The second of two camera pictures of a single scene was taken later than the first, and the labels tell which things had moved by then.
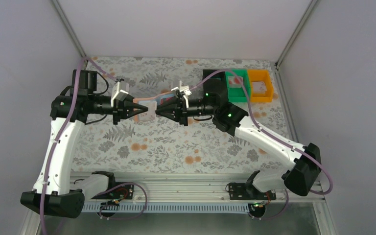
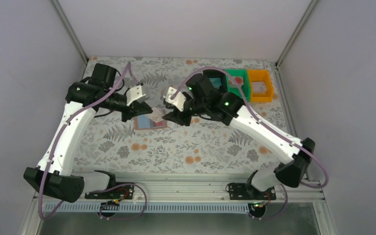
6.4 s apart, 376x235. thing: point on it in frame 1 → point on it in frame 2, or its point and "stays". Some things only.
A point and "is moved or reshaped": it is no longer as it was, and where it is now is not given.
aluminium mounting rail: [186, 188] stays
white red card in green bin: [233, 82] stays
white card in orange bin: [259, 87] stays
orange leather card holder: [137, 100] is moved or reshaped
